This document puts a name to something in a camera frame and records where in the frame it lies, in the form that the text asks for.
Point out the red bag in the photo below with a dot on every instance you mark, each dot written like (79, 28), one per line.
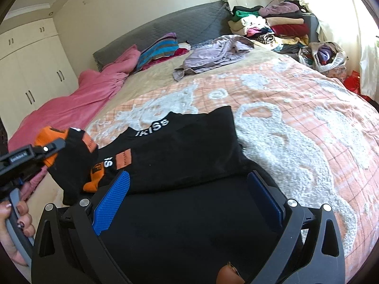
(353, 81)

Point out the person's left hand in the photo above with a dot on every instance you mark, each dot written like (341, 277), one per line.
(25, 222)

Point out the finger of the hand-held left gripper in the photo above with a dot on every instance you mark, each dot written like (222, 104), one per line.
(47, 148)

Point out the pink blanket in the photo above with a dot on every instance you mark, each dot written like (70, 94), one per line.
(88, 94)

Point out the cream wardrobe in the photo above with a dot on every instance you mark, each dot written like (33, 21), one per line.
(29, 65)

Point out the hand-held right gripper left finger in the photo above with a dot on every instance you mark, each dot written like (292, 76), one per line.
(114, 195)

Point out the black garment with orange trim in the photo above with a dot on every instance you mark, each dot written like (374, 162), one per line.
(183, 148)

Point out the dark red cloth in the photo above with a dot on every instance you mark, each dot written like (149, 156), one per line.
(182, 50)

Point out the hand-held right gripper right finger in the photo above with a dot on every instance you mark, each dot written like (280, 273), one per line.
(263, 198)

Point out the striped blue and brown cloth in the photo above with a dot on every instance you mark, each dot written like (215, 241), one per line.
(158, 50)

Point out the person's right hand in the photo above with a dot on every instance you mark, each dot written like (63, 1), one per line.
(228, 275)

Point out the lilac crumpled cloth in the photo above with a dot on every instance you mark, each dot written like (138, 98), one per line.
(213, 54)

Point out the grey quilted headboard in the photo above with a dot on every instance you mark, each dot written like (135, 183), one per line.
(165, 26)

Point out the orange and white patterned blanket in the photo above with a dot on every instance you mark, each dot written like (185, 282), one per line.
(296, 109)

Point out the pale curtain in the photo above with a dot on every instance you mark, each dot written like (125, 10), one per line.
(349, 20)

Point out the pile of mixed clothes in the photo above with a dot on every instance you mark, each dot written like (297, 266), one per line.
(275, 26)

